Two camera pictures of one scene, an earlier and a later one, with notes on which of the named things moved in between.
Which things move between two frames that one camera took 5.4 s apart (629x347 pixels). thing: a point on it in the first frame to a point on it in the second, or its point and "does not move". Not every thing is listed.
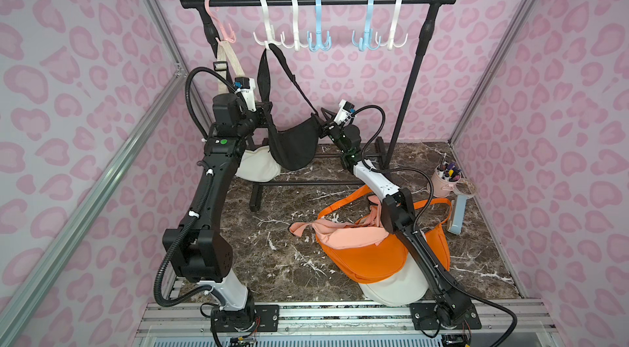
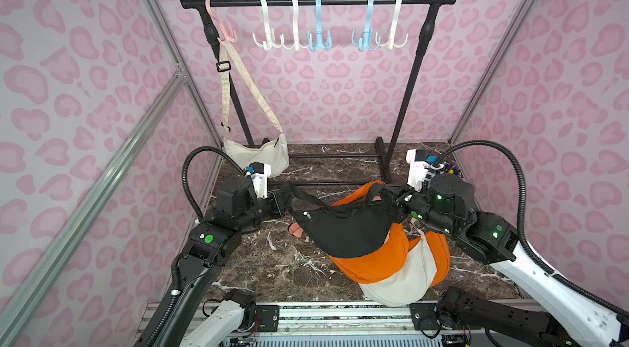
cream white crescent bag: (406, 288) does not move
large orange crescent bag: (437, 237) does not move
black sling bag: (292, 148) to (351, 230)
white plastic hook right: (391, 44) does not move
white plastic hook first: (269, 28) does not move
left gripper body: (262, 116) to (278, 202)
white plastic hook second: (297, 44) does not move
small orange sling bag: (364, 266) does not move
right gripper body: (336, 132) to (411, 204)
